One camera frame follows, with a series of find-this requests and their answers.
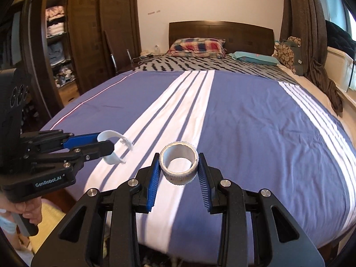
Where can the person's left hand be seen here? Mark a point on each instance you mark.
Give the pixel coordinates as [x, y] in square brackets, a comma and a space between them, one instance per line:
[30, 212]

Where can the white storage box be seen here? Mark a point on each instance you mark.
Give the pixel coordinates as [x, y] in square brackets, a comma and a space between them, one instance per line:
[339, 64]

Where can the yellow fluffy rug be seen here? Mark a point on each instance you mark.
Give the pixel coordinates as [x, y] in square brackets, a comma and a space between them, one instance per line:
[52, 214]

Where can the white tape roll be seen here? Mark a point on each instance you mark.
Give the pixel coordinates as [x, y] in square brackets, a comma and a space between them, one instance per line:
[178, 179]

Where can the plaid pillow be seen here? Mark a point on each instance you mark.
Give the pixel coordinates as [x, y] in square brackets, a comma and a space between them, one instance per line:
[194, 47]

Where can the window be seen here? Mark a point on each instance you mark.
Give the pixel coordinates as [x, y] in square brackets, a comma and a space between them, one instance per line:
[338, 8]

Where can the small white bottle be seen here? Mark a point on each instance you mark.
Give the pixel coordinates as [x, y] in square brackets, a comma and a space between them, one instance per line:
[157, 49]

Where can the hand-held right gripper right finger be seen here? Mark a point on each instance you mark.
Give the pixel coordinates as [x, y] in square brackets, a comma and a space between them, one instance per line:
[204, 189]

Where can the black quilted cloth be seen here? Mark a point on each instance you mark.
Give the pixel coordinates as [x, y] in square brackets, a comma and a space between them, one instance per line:
[339, 39]

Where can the pile of folded clothes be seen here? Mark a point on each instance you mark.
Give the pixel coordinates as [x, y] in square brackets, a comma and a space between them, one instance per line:
[57, 30]

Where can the teal pillow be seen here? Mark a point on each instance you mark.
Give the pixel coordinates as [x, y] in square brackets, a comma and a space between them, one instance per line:
[250, 57]

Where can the grey black patterned blanket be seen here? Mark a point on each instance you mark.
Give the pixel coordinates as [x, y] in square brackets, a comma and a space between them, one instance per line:
[194, 62]

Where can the blue white striped duvet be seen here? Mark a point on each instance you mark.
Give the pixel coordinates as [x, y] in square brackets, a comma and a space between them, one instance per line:
[236, 130]

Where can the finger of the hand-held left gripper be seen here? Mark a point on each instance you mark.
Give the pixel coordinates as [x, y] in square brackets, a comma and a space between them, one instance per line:
[80, 140]
[97, 148]

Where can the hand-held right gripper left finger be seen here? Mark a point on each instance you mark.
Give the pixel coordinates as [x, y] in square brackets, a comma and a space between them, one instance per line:
[153, 189]

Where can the dark wooden wardrobe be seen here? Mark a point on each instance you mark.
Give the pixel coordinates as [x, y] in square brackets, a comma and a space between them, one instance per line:
[86, 33]

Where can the brown patterned plush toy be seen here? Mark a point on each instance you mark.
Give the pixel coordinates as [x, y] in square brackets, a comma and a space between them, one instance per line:
[286, 52]

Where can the dark wooden bed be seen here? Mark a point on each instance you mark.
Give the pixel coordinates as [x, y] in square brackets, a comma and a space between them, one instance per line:
[222, 30]

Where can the black chair with metal legs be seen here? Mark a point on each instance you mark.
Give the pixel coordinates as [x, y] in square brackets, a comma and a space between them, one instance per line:
[112, 58]

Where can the brown curtain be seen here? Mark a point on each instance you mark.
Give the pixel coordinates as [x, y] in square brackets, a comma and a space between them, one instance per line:
[306, 19]

